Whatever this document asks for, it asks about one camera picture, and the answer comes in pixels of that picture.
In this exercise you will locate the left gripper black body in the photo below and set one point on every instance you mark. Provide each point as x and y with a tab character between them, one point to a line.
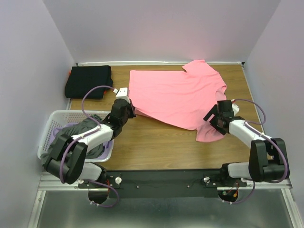
130	114

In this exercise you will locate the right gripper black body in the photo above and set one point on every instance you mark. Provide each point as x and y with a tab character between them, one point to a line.
221	129

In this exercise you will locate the pink t shirt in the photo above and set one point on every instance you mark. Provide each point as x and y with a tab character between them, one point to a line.
179	98

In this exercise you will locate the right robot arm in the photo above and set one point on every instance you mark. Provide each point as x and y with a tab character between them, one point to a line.
268	161

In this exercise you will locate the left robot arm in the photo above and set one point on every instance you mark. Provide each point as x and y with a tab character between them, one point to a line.
67	158

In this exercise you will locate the lavender t shirt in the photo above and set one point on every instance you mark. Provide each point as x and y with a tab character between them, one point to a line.
99	152

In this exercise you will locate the black folded t shirt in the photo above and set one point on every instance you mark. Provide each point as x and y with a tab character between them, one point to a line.
82	79

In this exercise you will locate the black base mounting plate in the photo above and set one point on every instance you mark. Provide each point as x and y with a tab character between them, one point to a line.
128	191

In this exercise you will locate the white plastic laundry basket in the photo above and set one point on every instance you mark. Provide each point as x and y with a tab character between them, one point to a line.
65	118

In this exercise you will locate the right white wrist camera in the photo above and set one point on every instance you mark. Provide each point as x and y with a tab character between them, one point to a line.
235	107

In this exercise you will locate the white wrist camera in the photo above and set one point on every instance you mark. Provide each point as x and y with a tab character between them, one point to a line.
122	93
235	107

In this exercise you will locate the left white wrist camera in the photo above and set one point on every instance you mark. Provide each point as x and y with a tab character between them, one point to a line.
122	93

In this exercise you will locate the white wall base trim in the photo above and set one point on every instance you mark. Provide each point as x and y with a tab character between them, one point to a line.
152	63

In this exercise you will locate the aluminium extrusion rail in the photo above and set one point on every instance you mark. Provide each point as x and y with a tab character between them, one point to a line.
51	183

